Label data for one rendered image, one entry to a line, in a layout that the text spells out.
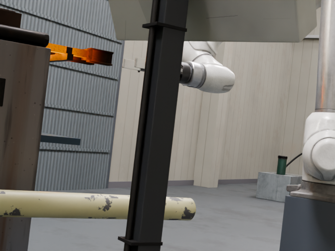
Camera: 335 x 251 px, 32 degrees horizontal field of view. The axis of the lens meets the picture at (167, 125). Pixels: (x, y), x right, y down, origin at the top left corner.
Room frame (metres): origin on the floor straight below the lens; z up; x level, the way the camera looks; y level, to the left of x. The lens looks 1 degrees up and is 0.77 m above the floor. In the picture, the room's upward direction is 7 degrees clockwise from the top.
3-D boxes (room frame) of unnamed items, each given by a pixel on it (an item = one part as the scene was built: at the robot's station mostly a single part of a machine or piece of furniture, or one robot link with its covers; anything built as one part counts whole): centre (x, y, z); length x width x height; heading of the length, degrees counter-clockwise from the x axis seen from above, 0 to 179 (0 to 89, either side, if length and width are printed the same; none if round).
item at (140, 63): (1.90, 0.10, 0.98); 0.07 x 0.01 x 0.03; 125
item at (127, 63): (1.96, 0.14, 0.98); 0.07 x 0.01 x 0.03; 125
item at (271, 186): (8.44, -1.82, 0.38); 0.78 x 0.62 x 0.75; 149
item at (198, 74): (2.06, -0.06, 0.98); 0.09 x 0.06 x 0.09; 35
